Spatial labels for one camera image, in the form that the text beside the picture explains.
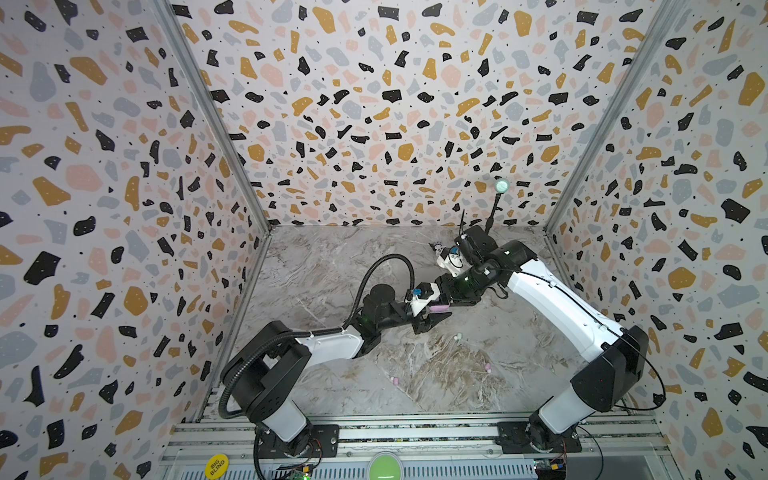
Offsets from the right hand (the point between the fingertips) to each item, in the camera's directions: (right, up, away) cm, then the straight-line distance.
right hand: (434, 298), depth 74 cm
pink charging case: (+1, -2, -1) cm, 3 cm away
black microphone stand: (+21, +31, +13) cm, 40 cm away
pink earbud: (-10, -24, +9) cm, 28 cm away
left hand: (+4, -1, +1) cm, 5 cm away
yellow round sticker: (-52, -39, -4) cm, 65 cm away
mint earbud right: (+9, -14, +18) cm, 25 cm away
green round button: (-12, -38, -5) cm, 40 cm away
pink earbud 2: (+17, -21, +11) cm, 29 cm away
